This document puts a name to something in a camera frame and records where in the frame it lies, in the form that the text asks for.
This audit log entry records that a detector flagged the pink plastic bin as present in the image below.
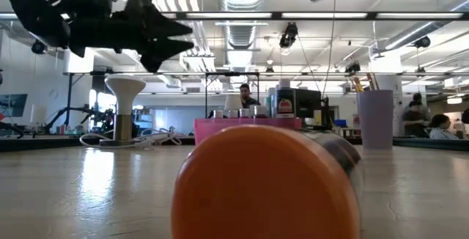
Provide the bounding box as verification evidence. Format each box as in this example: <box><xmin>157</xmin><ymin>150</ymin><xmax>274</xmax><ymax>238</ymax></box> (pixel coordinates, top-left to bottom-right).
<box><xmin>193</xmin><ymin>117</ymin><xmax>303</xmax><ymax>145</ymax></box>

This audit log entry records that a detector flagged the dark wall screen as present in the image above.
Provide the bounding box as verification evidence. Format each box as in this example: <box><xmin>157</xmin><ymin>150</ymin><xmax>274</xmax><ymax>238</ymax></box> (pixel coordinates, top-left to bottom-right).
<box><xmin>0</xmin><ymin>93</ymin><xmax>29</xmax><ymax>118</ymax></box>

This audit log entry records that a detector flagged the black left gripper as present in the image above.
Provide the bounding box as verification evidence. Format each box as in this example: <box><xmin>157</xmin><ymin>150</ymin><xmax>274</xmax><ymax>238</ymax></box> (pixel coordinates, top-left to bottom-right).
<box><xmin>69</xmin><ymin>0</ymin><xmax>195</xmax><ymax>73</ymax></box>

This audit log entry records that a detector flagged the black background stand frame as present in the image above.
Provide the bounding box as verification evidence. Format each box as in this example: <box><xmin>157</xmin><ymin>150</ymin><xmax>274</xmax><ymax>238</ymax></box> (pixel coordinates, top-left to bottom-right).
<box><xmin>204</xmin><ymin>70</ymin><xmax>262</xmax><ymax>120</ymax></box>

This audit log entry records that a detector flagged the white shade background lamp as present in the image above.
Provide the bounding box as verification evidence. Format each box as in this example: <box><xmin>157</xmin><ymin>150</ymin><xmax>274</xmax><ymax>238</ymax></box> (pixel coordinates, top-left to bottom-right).
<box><xmin>29</xmin><ymin>103</ymin><xmax>48</xmax><ymax>125</ymax></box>
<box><xmin>224</xmin><ymin>95</ymin><xmax>243</xmax><ymax>120</ymax></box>

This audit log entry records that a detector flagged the small maroon paint bottle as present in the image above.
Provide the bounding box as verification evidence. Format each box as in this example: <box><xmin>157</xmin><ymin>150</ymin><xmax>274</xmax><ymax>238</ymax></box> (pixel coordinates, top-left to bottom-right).
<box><xmin>252</xmin><ymin>104</ymin><xmax>268</xmax><ymax>119</ymax></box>

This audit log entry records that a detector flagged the black background monitor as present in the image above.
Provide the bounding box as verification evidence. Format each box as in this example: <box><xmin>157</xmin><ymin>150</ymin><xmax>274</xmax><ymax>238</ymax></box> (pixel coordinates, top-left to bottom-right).
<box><xmin>295</xmin><ymin>88</ymin><xmax>322</xmax><ymax>120</ymax></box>

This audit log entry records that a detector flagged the small orange paint bottle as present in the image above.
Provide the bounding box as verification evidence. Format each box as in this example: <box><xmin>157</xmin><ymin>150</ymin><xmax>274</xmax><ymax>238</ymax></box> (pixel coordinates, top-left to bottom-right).
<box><xmin>170</xmin><ymin>124</ymin><xmax>366</xmax><ymax>239</ymax></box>

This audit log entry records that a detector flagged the black ceiling camera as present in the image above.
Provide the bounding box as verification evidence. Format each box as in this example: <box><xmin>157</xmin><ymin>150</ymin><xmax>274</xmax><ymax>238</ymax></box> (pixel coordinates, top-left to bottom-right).
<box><xmin>413</xmin><ymin>35</ymin><xmax>432</xmax><ymax>49</ymax></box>
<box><xmin>31</xmin><ymin>41</ymin><xmax>48</xmax><ymax>56</ymax></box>
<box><xmin>344</xmin><ymin>61</ymin><xmax>362</xmax><ymax>75</ymax></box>

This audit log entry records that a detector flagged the large black paint bottle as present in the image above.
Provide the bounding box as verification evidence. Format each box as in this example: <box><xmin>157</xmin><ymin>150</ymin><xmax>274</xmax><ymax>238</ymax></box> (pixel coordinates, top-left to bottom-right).
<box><xmin>274</xmin><ymin>78</ymin><xmax>297</xmax><ymax>120</ymax></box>

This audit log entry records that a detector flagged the lavender plastic cup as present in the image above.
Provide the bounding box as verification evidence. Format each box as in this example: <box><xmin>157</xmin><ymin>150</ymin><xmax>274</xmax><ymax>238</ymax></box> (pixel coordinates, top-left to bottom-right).
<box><xmin>355</xmin><ymin>89</ymin><xmax>395</xmax><ymax>150</ymax></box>

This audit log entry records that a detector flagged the white lamp power cord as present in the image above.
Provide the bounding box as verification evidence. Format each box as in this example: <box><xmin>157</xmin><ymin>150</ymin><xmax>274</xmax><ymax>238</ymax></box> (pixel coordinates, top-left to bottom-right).
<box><xmin>79</xmin><ymin>128</ymin><xmax>188</xmax><ymax>150</ymax></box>

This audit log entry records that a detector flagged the black background pole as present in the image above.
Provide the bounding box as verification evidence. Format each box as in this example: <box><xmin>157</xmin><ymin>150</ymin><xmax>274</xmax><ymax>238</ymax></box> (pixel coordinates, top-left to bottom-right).
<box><xmin>62</xmin><ymin>70</ymin><xmax>92</xmax><ymax>121</ymax></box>

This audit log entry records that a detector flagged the person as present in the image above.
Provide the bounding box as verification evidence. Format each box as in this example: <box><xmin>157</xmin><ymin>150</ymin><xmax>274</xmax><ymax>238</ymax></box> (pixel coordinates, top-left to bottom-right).
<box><xmin>238</xmin><ymin>84</ymin><xmax>262</xmax><ymax>110</ymax></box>
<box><xmin>401</xmin><ymin>92</ymin><xmax>432</xmax><ymax>139</ymax></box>
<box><xmin>426</xmin><ymin>114</ymin><xmax>459</xmax><ymax>140</ymax></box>

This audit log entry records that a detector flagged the white round pillar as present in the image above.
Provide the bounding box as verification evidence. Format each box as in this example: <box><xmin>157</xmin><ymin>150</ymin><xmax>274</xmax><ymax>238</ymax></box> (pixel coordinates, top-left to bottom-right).
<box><xmin>377</xmin><ymin>76</ymin><xmax>405</xmax><ymax>137</ymax></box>

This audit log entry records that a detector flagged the black overhead camera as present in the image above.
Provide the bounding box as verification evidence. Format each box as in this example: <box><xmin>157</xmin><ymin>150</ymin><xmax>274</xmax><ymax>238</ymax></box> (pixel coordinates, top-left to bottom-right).
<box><xmin>278</xmin><ymin>21</ymin><xmax>299</xmax><ymax>49</ymax></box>

